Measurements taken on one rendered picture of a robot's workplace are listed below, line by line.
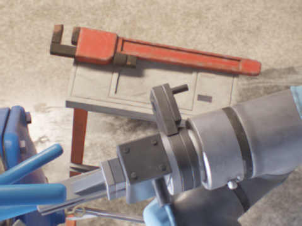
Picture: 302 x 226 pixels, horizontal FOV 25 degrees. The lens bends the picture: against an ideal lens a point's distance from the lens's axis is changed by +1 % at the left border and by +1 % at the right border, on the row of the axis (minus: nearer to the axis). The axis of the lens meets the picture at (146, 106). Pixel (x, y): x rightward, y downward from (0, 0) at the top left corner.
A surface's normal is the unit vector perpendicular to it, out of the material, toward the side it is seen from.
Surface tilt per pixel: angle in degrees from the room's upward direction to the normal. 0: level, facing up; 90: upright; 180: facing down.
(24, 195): 0
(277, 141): 27
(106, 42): 2
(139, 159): 0
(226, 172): 55
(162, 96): 23
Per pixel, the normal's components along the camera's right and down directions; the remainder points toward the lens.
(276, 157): 0.25, 0.51
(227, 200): 0.32, 0.07
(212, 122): -0.12, -0.72
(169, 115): 0.03, -0.29
